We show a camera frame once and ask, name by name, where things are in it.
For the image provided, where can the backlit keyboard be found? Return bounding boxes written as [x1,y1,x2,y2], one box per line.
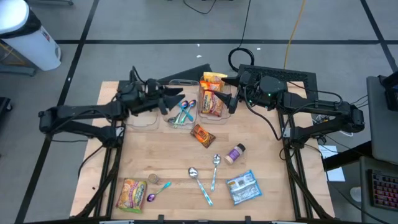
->
[368,169,398,213]

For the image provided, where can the white computer mouse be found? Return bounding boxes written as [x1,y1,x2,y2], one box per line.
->
[349,186,363,203]

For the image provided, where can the clear plastic container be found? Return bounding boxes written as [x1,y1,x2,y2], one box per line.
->
[124,81,162,130]
[160,78,200,131]
[197,76,233,125]

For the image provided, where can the grey rounded panel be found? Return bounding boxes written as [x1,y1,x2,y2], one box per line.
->
[366,75,398,166]

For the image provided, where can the black floor object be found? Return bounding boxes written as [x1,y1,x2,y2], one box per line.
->
[0,97,13,116]

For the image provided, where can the blue ramen packet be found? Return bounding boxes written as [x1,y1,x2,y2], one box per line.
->
[225,169,263,207]

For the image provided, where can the dark metal spoon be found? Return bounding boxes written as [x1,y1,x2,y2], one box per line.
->
[167,108,184,124]

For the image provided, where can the grey metal base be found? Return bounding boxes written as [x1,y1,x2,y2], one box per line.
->
[0,62,35,77]

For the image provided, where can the orange green ramen packet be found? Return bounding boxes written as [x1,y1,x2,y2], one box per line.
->
[115,177,148,214]

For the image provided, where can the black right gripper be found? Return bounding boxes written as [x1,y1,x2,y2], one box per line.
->
[213,71,261,114]

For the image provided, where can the white paper sheet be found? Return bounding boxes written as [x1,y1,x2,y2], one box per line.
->
[317,144,346,183]

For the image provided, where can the white purple lidded cup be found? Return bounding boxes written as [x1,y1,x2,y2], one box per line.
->
[223,142,247,166]

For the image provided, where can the red ramen packet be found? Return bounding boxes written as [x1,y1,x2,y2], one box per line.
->
[201,90,225,118]

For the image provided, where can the yellow hanging cable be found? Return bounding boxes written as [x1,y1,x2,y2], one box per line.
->
[283,0,308,70]

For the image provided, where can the purple spoon teal handle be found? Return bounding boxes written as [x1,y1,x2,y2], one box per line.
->
[174,100,190,128]
[146,181,172,203]

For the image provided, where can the black floor cable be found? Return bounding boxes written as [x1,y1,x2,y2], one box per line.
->
[182,0,216,15]

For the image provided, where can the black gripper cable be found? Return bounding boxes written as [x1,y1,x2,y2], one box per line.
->
[244,85,299,141]
[130,65,147,86]

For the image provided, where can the black flat panel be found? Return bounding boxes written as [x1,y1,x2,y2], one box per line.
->
[160,63,215,82]

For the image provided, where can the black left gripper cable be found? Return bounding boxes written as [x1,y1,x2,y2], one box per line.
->
[130,65,147,86]

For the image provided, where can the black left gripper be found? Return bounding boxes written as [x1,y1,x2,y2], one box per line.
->
[143,79,187,116]

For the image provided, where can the black table frame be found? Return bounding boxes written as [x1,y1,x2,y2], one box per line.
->
[73,70,336,224]

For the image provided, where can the white trash can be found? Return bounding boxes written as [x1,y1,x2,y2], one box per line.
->
[0,0,62,72]

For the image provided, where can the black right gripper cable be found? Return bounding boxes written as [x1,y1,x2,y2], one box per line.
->
[244,85,299,141]

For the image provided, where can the iridescent spoon teal handle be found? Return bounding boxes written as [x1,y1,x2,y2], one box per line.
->
[180,99,198,127]

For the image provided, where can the black left base cable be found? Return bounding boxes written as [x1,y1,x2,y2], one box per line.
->
[77,144,105,180]

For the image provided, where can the black bag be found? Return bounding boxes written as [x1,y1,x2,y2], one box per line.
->
[377,70,398,112]

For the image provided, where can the black desk beam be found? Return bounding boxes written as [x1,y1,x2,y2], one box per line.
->
[322,141,374,172]

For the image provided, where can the taco seasoning mix packet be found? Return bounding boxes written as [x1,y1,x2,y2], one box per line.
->
[190,123,217,149]

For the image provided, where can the striped handle metal spoon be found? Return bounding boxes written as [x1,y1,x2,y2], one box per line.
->
[210,153,222,192]
[187,166,215,207]

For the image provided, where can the black hanging cable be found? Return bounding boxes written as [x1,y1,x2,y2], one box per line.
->
[228,0,256,73]

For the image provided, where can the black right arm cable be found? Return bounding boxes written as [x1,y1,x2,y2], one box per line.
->
[290,80,343,106]

